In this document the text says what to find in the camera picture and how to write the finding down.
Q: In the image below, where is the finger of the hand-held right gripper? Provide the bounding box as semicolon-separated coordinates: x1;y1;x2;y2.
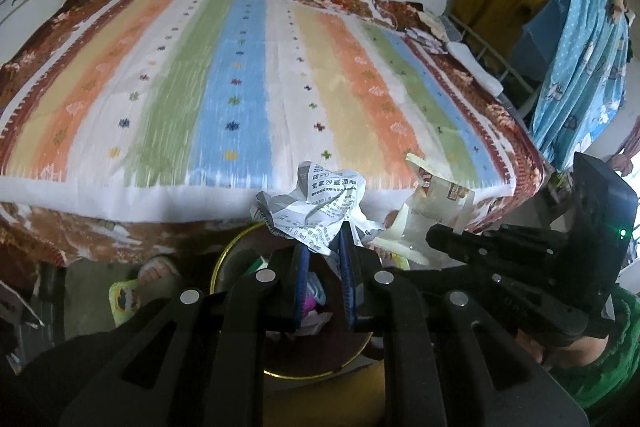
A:
426;223;574;259
442;254;612;334

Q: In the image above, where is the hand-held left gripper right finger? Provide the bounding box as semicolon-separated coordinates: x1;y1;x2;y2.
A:
337;222;591;427

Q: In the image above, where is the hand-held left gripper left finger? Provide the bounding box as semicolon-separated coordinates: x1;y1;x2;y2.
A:
60;244;313;427

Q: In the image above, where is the brown round bin yellow rim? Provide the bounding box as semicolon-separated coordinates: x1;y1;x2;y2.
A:
210;222;375;379

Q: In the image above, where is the printed paper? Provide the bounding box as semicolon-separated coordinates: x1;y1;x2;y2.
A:
250;161;386;264

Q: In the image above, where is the clear plastic food packet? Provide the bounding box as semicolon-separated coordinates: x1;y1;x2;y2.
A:
375;153;477;269

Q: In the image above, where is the person's right forearm green sleeve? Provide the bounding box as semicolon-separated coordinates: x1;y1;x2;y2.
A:
547;287;640;414

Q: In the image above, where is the person's right hand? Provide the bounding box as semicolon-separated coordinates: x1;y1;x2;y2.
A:
517;332;611;370

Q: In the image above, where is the pink crumpled wrapper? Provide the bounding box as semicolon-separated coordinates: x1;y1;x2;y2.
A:
300;292;327;323

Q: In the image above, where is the white paper scrap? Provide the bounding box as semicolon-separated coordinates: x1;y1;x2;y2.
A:
267;312;334;339

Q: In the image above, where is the green white packet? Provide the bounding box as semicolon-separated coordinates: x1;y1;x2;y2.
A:
245;257;274;281

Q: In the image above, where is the pink slipper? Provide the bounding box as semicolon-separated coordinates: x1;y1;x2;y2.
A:
137;257;184;291

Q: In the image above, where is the white metal rack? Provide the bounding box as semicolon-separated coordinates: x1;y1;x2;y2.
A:
442;9;542;118

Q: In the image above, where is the blue printed curtain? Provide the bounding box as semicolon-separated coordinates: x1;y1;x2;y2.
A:
520;0;634;171

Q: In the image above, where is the white folded cloth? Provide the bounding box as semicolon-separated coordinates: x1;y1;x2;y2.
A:
445;39;504;96

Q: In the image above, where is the yellow green printed bag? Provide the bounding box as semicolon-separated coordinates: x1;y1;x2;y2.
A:
109;279;144;329

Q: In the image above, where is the blue storage bag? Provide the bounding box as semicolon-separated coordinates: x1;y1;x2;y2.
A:
522;0;574;74

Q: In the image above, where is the striped colourful bed blanket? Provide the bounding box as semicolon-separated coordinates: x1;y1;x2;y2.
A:
0;0;551;269

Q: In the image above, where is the striped colourful mat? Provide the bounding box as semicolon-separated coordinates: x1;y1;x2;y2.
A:
0;0;521;225

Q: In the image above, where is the pile of crumpled cloths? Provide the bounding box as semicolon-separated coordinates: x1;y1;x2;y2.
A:
402;9;452;56

